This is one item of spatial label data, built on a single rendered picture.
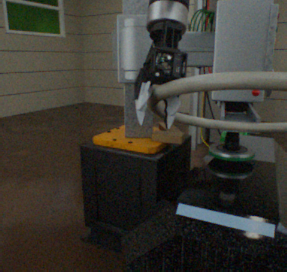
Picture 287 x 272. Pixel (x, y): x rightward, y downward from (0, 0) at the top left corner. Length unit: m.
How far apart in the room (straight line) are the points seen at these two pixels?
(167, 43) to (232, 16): 0.69
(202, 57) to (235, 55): 0.63
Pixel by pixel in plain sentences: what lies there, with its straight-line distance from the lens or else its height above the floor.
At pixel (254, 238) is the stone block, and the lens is 0.96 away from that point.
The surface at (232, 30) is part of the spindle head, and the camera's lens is 1.27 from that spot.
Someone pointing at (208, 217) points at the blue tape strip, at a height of 0.79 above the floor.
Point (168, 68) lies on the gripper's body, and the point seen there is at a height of 1.28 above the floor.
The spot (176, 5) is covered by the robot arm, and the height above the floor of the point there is 1.41.
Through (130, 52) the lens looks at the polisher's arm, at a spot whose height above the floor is 1.34.
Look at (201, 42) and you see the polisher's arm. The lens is 1.87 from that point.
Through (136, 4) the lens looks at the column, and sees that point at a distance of 1.85.
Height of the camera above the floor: 1.30
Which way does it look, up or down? 15 degrees down
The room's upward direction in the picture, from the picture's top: straight up
